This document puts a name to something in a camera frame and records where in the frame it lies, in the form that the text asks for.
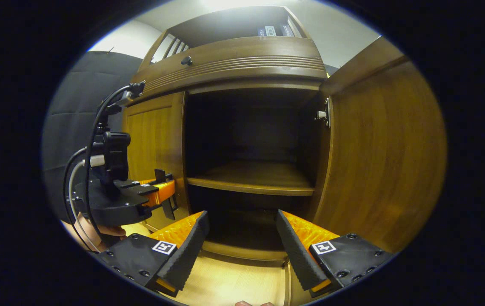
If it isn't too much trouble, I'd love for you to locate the ceiling light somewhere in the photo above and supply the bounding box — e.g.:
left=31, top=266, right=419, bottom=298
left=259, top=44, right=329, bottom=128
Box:
left=199, top=0, right=308, bottom=11

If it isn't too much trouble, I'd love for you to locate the white cable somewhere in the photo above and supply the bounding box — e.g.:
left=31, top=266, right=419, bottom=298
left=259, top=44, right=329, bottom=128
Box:
left=68, top=156, right=107, bottom=254

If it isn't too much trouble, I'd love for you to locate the black door handle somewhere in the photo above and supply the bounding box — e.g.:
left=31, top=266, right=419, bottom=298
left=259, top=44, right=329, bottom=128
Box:
left=154, top=169, right=180, bottom=221

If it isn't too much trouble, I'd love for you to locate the wooden cabinet drawer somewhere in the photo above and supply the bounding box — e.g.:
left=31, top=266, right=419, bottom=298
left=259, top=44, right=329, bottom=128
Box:
left=131, top=36, right=328, bottom=105

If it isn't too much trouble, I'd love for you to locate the wooden double-door shoe cabinet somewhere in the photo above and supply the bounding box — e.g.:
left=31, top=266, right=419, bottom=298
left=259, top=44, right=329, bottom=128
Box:
left=122, top=5, right=333, bottom=269

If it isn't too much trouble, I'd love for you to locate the wooden cabinet door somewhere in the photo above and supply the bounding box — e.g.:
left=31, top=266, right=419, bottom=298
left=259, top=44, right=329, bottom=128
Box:
left=122, top=91, right=190, bottom=231
left=320, top=36, right=448, bottom=255

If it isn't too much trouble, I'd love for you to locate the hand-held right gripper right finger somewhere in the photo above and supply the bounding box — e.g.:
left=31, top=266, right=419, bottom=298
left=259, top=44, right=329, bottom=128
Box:
left=275, top=209, right=394, bottom=299

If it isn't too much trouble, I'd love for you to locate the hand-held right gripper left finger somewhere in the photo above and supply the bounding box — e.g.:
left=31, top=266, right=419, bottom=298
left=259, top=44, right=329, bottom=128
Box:
left=97, top=211, right=210, bottom=298

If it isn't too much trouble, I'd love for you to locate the metal door hinge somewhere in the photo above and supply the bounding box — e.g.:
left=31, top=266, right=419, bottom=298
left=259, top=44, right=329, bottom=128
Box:
left=314, top=96, right=332, bottom=128

